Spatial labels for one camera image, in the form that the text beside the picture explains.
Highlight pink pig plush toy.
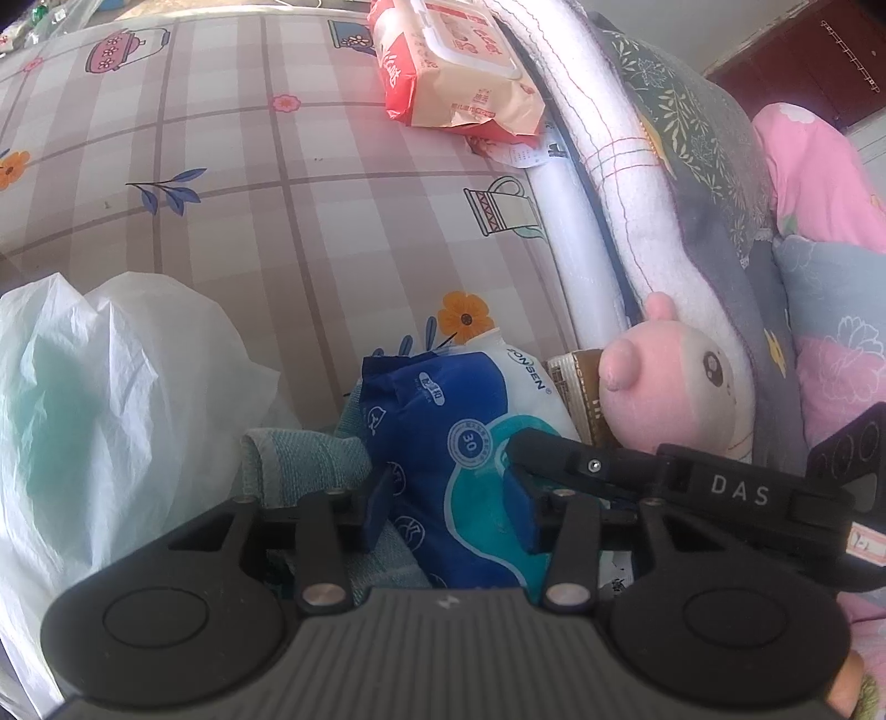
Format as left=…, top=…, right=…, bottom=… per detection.
left=596, top=291, right=759, bottom=461

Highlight blue soft packet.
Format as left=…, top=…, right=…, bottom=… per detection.
left=360, top=349, right=555, bottom=603

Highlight brown door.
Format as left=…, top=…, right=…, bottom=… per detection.
left=713, top=0, right=886, bottom=132

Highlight grey quilt with yellow print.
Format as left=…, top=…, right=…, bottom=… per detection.
left=637, top=159, right=811, bottom=465

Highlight white folded plastic sheet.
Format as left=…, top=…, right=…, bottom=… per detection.
left=529, top=156, right=627, bottom=351

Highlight white plastic bag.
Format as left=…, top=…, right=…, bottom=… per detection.
left=0, top=271, right=306, bottom=720

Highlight green leaf print pillow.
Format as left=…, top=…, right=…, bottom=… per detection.
left=591, top=14, right=772, bottom=236

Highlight crumpled clear plastic bags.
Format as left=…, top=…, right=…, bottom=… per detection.
left=0, top=0, right=105, bottom=43

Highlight pink and grey floral quilt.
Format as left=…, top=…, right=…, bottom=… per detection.
left=751, top=102, right=886, bottom=479

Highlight white towel blanket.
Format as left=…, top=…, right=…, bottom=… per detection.
left=481, top=0, right=755, bottom=416

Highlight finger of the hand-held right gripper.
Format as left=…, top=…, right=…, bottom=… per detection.
left=504, top=427, right=662, bottom=503

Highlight teal checked towel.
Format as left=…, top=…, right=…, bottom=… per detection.
left=242, top=398, right=434, bottom=589

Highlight pink wet wipes pack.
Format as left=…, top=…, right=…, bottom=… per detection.
left=367, top=0, right=548, bottom=136

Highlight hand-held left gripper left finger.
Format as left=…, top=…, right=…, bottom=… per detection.
left=166, top=467, right=395, bottom=614

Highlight white soft packet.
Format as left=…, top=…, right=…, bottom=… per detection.
left=453, top=328, right=583, bottom=444

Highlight white paper receipt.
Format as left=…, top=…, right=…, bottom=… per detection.
left=471, top=131, right=575, bottom=171

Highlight white wall hook rack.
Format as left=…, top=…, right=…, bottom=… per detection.
left=820, top=19, right=886, bottom=84

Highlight checked printed bed sheet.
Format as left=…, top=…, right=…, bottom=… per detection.
left=0, top=10, right=583, bottom=486

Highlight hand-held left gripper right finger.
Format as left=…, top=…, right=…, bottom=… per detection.
left=502, top=474, right=721, bottom=614

